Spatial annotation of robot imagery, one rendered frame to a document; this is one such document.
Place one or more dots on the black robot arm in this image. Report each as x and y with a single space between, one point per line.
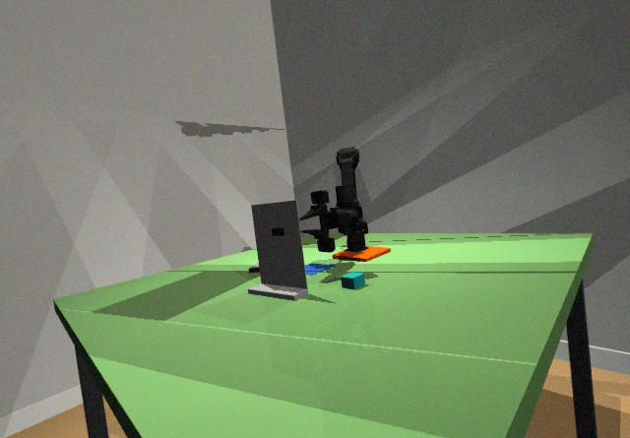
348 216

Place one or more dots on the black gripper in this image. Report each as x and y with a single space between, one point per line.
325 244

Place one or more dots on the teal block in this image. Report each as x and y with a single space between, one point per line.
353 280

